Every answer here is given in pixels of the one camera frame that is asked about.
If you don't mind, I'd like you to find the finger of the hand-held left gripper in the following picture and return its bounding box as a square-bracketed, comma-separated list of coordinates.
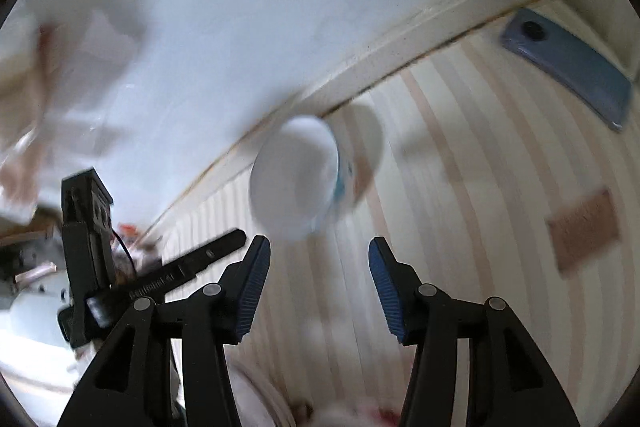
[61, 167, 113, 228]

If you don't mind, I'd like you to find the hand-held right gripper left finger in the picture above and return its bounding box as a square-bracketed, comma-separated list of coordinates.
[57, 235, 272, 427]

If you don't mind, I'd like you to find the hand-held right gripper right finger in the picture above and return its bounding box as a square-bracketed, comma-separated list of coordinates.
[368, 237, 581, 427]

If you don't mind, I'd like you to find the white plate with grey flower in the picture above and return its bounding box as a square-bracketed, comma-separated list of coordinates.
[170, 354, 301, 427]

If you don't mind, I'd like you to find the plain white bowl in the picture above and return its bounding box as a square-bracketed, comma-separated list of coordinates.
[249, 116, 341, 242]

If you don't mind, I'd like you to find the white bowl with blue print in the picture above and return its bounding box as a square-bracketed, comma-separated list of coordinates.
[320, 102, 385, 228]

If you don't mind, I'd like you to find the clear plastic bag pink food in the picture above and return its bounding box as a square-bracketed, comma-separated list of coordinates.
[0, 22, 68, 220]

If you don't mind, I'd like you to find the striped mat with cat print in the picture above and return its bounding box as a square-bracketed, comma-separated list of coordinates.
[160, 2, 640, 427]

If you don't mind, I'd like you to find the clear plastic bag pale block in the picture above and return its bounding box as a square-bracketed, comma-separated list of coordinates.
[60, 0, 151, 152]

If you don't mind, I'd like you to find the small brown square coaster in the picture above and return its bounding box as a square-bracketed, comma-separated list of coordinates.
[546, 189, 621, 273]

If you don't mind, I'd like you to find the blue-grey smartphone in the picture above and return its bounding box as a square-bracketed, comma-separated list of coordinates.
[500, 8, 633, 132]

